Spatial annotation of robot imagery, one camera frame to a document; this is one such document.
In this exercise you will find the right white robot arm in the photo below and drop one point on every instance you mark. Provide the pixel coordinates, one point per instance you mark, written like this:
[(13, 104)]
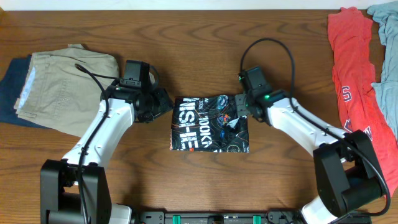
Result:
[(349, 178)]

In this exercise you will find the red t-shirt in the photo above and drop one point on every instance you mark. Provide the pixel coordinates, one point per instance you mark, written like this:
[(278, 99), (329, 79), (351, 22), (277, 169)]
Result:
[(349, 34)]

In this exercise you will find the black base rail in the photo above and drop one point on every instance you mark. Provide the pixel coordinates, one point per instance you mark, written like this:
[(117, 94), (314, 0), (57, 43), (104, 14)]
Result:
[(271, 217)]

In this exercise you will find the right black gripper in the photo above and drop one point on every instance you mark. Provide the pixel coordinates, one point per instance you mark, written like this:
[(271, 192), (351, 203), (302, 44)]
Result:
[(241, 104)]

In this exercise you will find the grey-green t-shirt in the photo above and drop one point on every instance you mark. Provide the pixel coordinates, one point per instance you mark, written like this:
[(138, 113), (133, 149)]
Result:
[(386, 90)]

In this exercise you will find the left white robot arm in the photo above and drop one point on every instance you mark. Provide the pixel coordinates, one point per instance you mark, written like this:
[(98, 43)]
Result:
[(75, 189)]

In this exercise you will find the folded khaki pants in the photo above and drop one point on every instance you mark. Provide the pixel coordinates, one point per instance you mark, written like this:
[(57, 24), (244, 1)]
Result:
[(63, 87)]

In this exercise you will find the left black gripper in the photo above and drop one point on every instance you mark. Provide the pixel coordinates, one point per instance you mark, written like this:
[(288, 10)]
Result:
[(162, 101)]

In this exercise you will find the black orange patterned jersey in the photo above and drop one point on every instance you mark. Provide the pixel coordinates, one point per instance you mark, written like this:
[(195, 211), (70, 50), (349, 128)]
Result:
[(208, 125)]

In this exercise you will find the folded navy blue garment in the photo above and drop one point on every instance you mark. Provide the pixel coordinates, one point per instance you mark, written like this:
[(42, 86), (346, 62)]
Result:
[(11, 87)]

